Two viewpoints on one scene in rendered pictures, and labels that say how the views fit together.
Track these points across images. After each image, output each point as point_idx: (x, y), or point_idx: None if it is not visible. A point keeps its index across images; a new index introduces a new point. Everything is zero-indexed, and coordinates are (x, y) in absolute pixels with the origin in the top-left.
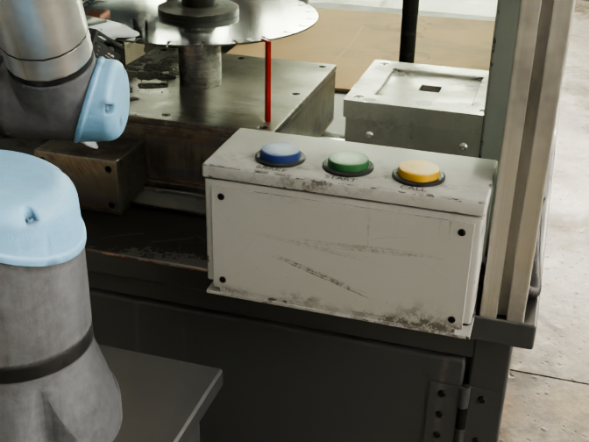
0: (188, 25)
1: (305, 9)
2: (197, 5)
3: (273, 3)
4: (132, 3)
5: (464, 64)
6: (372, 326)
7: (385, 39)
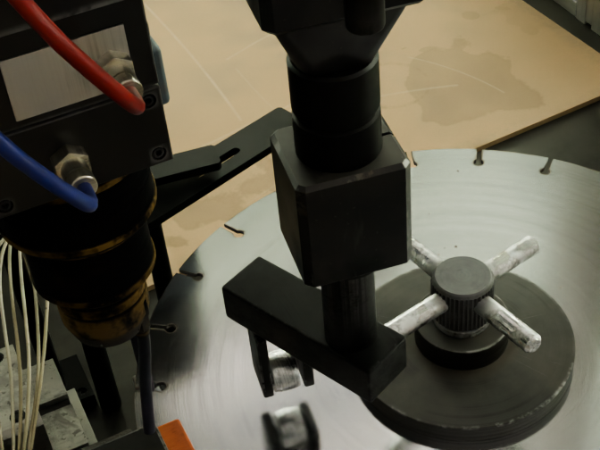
0: (570, 437)
1: (584, 181)
2: (499, 353)
3: (485, 194)
4: (251, 411)
5: (425, 12)
6: None
7: (216, 5)
